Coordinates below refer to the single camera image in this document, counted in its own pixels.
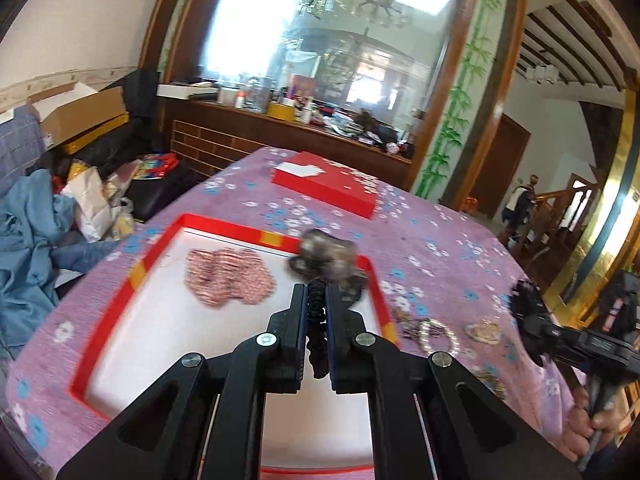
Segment wooden sideboard cabinet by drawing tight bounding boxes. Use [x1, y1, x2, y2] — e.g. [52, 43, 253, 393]
[164, 97, 417, 196]

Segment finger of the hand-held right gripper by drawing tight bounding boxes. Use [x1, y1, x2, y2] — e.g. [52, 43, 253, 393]
[521, 327, 557, 368]
[509, 279, 554, 329]

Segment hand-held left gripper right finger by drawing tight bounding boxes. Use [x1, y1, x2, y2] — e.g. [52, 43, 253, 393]
[325, 285, 583, 480]

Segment flat yellow box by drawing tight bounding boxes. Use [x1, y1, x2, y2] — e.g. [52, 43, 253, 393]
[62, 114, 132, 156]

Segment crumpled plastic bags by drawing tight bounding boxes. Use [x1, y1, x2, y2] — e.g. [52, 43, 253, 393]
[61, 159, 137, 244]

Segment blue checked quilt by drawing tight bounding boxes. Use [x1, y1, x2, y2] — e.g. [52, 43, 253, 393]
[0, 105, 47, 197]

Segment bamboo painted glass panel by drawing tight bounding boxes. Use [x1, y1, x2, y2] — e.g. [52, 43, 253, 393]
[414, 0, 512, 202]

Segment flat white box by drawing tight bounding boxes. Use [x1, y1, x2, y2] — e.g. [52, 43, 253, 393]
[157, 82, 221, 101]

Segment gold trimmed column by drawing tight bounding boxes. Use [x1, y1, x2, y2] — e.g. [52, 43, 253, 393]
[544, 94, 640, 307]

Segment purple floral tablecloth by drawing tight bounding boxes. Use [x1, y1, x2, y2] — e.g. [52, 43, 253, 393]
[6, 146, 583, 480]

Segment red plaid scrunchie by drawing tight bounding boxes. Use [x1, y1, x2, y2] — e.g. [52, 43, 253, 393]
[185, 247, 277, 309]

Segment blue cloth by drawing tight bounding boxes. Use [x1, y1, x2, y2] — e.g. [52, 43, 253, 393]
[0, 167, 123, 348]

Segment person's right hand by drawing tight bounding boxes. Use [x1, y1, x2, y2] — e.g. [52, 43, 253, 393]
[559, 389, 633, 467]

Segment wooden stair railing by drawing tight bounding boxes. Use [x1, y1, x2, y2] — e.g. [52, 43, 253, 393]
[504, 174, 602, 282]

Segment large wall mirror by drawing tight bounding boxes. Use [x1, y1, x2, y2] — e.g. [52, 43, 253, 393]
[159, 0, 483, 163]

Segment red gift box tray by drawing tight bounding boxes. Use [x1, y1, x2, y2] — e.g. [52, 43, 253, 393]
[67, 213, 401, 476]

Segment open cardboard box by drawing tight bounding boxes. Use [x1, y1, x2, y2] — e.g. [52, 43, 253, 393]
[27, 82, 126, 149]

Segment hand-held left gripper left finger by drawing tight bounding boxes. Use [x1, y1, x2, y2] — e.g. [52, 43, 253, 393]
[55, 282, 308, 480]

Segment gold black woven bracelet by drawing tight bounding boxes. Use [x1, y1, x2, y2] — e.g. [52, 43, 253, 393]
[471, 369, 509, 402]

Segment brown wooden door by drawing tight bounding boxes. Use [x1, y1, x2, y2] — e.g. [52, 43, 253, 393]
[471, 112, 532, 222]

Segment white pearl bracelet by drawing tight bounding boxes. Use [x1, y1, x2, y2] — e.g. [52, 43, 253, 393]
[416, 318, 461, 357]

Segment red gift box lid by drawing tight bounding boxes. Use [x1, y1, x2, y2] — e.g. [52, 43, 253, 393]
[271, 151, 379, 220]

